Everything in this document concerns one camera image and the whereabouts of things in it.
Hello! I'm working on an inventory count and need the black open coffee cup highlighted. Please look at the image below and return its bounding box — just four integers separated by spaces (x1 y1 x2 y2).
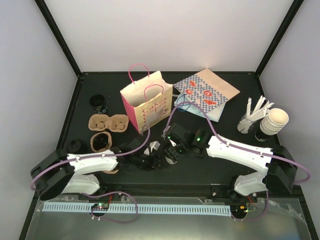
89 94 108 114

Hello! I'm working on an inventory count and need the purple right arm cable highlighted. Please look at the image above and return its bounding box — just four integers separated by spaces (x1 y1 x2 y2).
162 102 312 182

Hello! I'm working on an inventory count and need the black coffee cup with lid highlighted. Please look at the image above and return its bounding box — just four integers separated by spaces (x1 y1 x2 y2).
66 139 86 154

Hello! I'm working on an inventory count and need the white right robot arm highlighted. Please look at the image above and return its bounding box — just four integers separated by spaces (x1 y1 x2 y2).
162 123 298 202

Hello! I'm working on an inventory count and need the light blue paper bag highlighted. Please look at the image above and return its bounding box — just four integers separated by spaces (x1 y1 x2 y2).
173 94 226 122

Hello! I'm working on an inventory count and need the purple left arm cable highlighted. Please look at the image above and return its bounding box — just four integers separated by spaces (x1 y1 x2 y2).
30 127 152 193

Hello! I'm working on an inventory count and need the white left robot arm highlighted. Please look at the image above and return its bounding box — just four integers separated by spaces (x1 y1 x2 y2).
30 137 171 201

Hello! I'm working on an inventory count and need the cream pink Cakes paper bag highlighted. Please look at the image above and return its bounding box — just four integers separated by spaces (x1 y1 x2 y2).
120 64 173 133

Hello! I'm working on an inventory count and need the blue checkered bakery paper bag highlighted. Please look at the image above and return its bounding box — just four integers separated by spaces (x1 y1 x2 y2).
174 68 240 113

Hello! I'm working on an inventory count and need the tall white paper cup stack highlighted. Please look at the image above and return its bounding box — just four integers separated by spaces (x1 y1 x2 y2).
260 108 289 136

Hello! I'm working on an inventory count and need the white slotted cable rail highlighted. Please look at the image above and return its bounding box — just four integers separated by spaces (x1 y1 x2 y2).
42 202 231 217

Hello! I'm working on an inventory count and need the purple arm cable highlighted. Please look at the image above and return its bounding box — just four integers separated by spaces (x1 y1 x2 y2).
162 102 312 182
30 127 152 193

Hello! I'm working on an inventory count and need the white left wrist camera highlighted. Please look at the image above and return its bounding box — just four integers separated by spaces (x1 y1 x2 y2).
144 141 160 155

